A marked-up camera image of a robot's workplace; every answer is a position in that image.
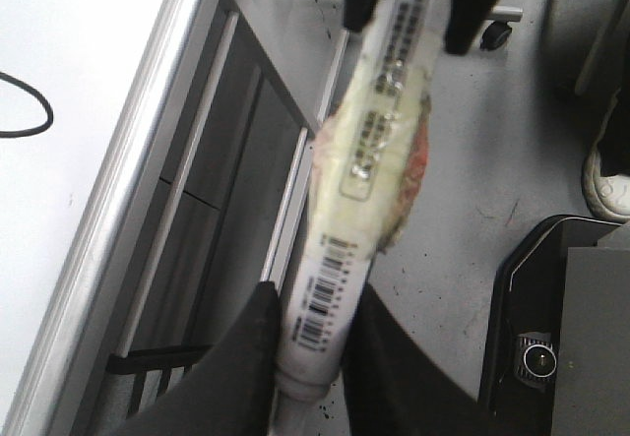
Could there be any white whiteboard marker pen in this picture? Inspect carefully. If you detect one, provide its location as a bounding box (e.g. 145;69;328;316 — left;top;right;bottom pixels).
271;0;451;435

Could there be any white whiteboard with aluminium frame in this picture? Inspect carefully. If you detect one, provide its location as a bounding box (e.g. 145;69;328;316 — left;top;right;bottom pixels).
1;0;200;435

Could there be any white sneaker shoe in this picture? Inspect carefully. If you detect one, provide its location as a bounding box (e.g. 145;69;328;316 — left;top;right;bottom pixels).
582;88;629;222

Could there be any black caster wheel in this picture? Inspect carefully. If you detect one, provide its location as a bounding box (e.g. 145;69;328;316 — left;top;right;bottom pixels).
479;5;523;51

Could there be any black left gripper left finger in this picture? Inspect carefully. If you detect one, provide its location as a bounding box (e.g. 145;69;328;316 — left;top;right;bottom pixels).
113;281;281;435

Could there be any black and grey robot base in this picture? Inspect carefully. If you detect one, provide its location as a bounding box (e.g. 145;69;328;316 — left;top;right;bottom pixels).
478;215;629;435

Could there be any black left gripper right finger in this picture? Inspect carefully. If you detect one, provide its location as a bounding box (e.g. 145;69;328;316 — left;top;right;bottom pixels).
342;284;496;435

